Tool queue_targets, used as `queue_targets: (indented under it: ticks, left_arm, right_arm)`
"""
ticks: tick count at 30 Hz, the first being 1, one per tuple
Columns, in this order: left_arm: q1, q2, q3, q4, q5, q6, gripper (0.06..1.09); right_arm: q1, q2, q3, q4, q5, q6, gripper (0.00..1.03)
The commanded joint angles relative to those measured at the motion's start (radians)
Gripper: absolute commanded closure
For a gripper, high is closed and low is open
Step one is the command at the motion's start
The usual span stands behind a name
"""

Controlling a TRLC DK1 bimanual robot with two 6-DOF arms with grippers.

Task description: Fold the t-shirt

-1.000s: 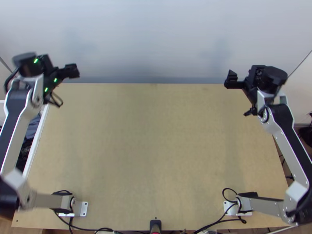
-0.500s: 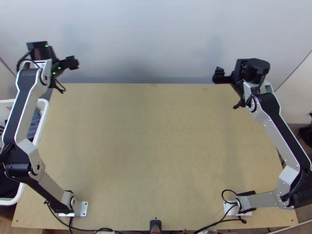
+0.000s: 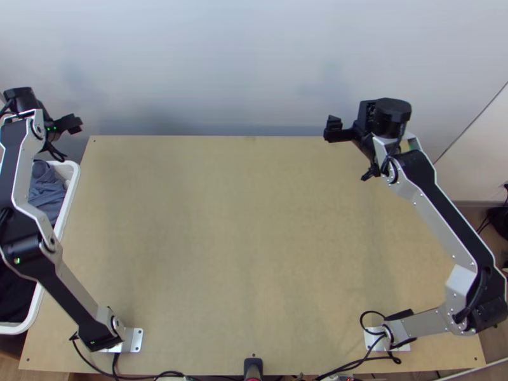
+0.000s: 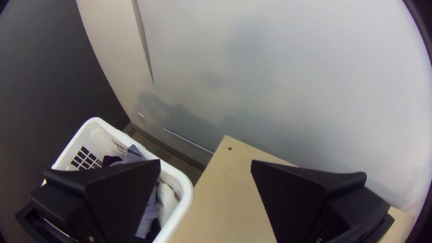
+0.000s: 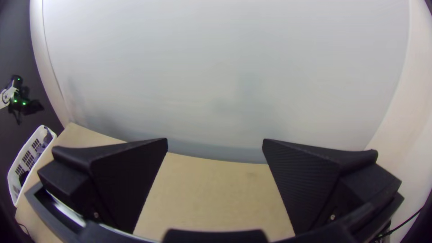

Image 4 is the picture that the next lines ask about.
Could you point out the white laundry basket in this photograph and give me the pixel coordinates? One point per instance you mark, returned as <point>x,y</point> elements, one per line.
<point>88,134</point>

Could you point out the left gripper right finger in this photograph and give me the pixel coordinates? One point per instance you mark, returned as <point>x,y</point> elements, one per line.
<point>303,202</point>

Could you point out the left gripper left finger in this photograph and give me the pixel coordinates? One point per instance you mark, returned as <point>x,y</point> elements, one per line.
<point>111,199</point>

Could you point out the heap of clothes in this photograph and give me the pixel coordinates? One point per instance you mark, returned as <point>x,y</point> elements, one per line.
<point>166,202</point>

